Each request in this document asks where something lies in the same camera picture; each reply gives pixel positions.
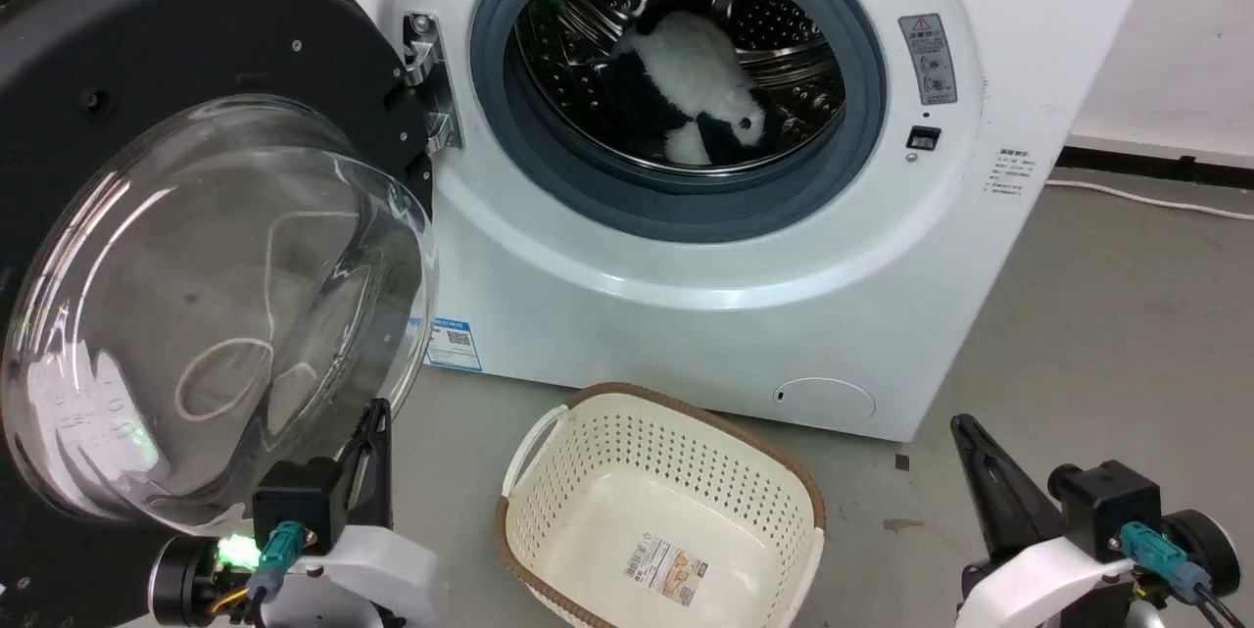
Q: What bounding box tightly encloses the white front-load washing machine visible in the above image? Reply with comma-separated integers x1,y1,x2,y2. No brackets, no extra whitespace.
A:
266,0,1172,444

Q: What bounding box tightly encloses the grey warning sticker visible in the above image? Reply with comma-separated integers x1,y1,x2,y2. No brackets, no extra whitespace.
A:
898,14,959,107

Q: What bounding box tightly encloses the black washing machine door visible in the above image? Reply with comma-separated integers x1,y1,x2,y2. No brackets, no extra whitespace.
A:
0,0,440,628

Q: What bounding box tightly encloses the chrome door hinge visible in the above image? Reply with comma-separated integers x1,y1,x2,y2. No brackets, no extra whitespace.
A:
401,11,464,155

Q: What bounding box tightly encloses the black and white panda plush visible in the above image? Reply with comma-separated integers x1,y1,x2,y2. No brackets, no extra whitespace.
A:
600,11,786,169

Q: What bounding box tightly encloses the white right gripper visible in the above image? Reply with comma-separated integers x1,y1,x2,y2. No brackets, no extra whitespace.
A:
949,413,1169,628

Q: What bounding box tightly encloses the paper product label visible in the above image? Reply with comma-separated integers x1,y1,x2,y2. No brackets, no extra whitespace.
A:
621,534,709,608

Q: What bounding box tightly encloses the blue QR code sticker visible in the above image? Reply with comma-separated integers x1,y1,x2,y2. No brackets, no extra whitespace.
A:
423,317,484,373

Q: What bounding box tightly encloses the round white filter cover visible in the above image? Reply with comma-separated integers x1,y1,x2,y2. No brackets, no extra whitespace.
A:
771,376,877,434

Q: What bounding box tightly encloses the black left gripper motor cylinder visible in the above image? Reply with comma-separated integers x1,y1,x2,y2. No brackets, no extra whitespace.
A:
150,534,228,626

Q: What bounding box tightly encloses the white power cable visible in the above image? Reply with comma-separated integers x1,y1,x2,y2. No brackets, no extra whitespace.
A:
1043,177,1254,221

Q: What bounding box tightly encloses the teal plug gripper cable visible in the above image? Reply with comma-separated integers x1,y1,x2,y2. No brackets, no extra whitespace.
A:
1120,521,1254,628
243,521,307,625

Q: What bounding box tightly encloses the cream plastic laundry basket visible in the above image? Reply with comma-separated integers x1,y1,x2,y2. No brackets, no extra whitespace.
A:
495,381,828,628

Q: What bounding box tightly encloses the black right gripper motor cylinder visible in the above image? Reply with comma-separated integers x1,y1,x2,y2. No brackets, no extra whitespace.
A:
1164,508,1242,602

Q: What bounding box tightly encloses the teal plug right gripper cable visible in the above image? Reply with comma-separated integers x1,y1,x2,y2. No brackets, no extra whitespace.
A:
1120,521,1254,628

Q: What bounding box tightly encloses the stainless steel drum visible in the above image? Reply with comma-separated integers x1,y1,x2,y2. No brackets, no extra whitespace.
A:
505,0,846,169

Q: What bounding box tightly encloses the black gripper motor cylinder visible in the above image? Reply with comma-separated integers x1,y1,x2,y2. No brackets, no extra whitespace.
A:
1164,508,1242,602
150,534,228,626

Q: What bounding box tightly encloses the teal plug left gripper cable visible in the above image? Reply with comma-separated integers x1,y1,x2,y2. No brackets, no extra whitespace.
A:
243,521,307,625

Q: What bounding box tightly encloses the black baseboard strip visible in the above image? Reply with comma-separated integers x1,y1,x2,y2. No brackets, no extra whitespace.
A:
1055,146,1254,191

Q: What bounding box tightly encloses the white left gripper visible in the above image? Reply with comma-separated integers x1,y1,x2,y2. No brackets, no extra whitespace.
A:
257,399,445,628

